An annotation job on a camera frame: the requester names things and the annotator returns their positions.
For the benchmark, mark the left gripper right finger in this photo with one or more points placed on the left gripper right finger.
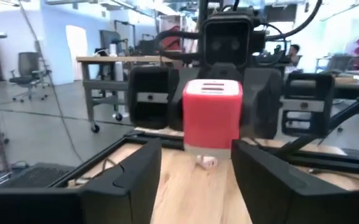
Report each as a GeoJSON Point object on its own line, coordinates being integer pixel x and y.
{"type": "Point", "coordinates": [291, 202]}

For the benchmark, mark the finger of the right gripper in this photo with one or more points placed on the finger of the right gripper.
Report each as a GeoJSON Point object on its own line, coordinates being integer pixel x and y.
{"type": "Point", "coordinates": [261, 105]}
{"type": "Point", "coordinates": [176, 115]}

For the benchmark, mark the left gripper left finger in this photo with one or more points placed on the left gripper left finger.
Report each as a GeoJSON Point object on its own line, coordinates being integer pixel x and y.
{"type": "Point", "coordinates": [110, 202]}

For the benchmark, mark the red USB charger cube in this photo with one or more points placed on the red USB charger cube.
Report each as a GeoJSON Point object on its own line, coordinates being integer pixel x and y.
{"type": "Point", "coordinates": [211, 118]}

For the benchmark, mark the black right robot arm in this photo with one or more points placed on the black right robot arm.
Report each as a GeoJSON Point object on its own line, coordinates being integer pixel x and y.
{"type": "Point", "coordinates": [208, 6]}

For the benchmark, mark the wooden workbench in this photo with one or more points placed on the wooden workbench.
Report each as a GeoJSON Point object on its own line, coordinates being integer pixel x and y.
{"type": "Point", "coordinates": [120, 59]}

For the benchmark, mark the person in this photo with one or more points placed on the person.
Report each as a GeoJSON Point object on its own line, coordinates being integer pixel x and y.
{"type": "Point", "coordinates": [294, 51]}

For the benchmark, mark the grey office chair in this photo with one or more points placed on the grey office chair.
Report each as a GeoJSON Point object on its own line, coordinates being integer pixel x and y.
{"type": "Point", "coordinates": [28, 67]}

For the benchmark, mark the black aluminium table frame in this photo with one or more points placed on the black aluminium table frame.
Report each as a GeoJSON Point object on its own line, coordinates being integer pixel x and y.
{"type": "Point", "coordinates": [173, 141]}

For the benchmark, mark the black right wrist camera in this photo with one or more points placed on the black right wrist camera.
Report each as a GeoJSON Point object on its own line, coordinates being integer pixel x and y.
{"type": "Point", "coordinates": [227, 40]}

